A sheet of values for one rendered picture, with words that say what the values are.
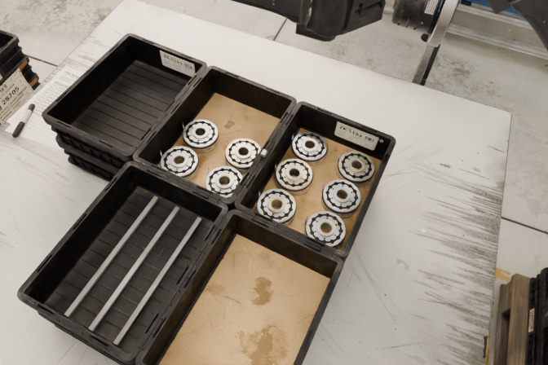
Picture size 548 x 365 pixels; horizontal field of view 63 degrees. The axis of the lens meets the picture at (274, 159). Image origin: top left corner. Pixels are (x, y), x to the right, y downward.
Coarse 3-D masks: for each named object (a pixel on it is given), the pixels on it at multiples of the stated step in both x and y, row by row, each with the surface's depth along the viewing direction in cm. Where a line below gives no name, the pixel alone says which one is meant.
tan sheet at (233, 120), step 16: (224, 96) 143; (208, 112) 139; (224, 112) 139; (240, 112) 139; (256, 112) 140; (224, 128) 136; (240, 128) 136; (256, 128) 136; (272, 128) 137; (176, 144) 131; (224, 144) 132; (208, 160) 129; (224, 160) 129
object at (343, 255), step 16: (320, 112) 128; (368, 128) 125; (272, 144) 120; (384, 160) 121; (256, 176) 114; (240, 208) 109; (368, 208) 111; (272, 224) 107; (304, 240) 105; (352, 240) 106
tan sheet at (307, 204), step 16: (336, 144) 134; (336, 160) 131; (272, 176) 127; (320, 176) 127; (336, 176) 128; (320, 192) 124; (256, 208) 121; (304, 208) 121; (320, 208) 122; (304, 224) 118; (352, 224) 119
